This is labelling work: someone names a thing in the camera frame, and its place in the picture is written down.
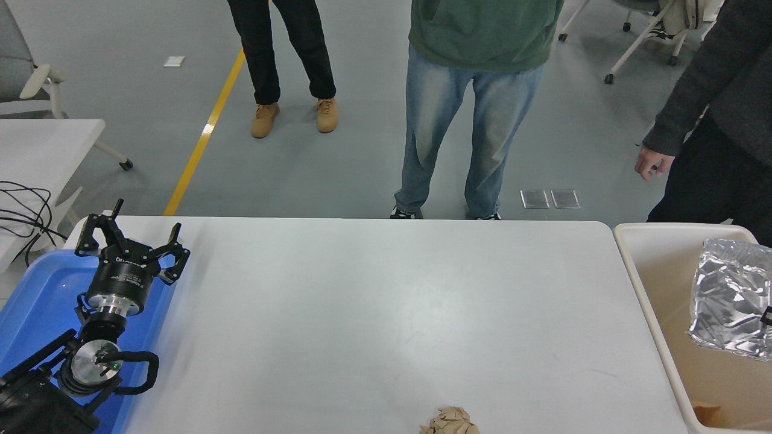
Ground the beige jacket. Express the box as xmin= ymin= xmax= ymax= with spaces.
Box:
xmin=657 ymin=0 xmax=706 ymax=37

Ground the crumpled tan paper ball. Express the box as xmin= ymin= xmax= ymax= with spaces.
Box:
xmin=420 ymin=407 xmax=481 ymax=434

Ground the white wheeled chair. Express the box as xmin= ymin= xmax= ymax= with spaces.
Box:
xmin=558 ymin=0 xmax=694 ymax=85

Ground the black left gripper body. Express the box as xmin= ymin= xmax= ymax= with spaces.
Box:
xmin=89 ymin=252 xmax=161 ymax=302

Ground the brown cardboard piece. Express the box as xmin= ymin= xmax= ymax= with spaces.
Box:
xmin=691 ymin=399 xmax=723 ymax=426

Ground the person's hand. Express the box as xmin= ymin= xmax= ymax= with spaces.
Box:
xmin=634 ymin=146 xmax=675 ymax=183

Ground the white side table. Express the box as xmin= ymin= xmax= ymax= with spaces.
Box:
xmin=0 ymin=119 xmax=104 ymax=272

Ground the blue plastic tray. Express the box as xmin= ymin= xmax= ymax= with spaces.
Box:
xmin=0 ymin=250 xmax=176 ymax=434

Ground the large pale plastic bin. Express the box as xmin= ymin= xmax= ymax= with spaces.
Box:
xmin=612 ymin=222 xmax=772 ymax=434

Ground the grey office chair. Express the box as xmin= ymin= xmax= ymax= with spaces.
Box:
xmin=0 ymin=0 xmax=133 ymax=172

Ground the black cable bundle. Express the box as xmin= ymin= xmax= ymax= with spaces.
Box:
xmin=0 ymin=182 xmax=68 ymax=266

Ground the silver foil tray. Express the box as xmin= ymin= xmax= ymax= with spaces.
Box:
xmin=688 ymin=238 xmax=772 ymax=362

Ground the person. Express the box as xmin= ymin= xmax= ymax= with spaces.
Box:
xmin=634 ymin=0 xmax=772 ymax=248
xmin=227 ymin=0 xmax=338 ymax=139
xmin=390 ymin=0 xmax=565 ymax=219

